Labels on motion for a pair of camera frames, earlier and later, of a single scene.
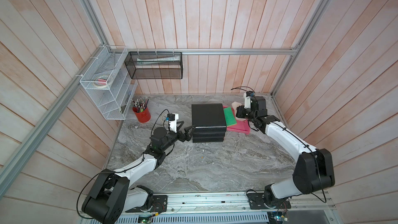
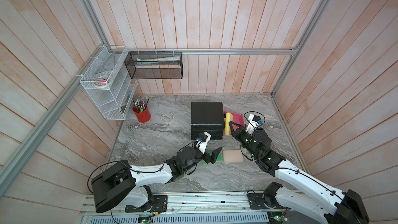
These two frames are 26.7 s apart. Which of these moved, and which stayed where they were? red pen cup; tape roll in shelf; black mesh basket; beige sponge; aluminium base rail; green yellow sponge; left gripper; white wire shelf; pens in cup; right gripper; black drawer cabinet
Moved: green yellow sponge; left gripper; beige sponge; right gripper
Stayed: black drawer cabinet; tape roll in shelf; black mesh basket; pens in cup; aluminium base rail; red pen cup; white wire shelf
